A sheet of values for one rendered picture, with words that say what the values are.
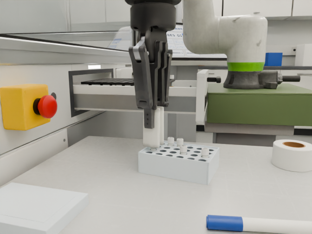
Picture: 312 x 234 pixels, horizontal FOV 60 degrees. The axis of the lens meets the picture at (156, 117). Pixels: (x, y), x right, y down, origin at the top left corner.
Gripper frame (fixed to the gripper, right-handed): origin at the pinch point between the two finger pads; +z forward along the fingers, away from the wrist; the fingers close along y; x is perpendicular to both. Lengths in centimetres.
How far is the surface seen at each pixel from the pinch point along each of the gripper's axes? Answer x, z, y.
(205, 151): -9.6, 3.1, -0.6
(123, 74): 31, -7, 43
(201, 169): -9.7, 5.3, -3.3
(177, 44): 36, -22, 115
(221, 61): 12, -11, 132
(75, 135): 26.3, 7.1, 10.2
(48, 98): 15.3, -5.3, -8.7
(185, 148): -6.1, 3.2, -0.5
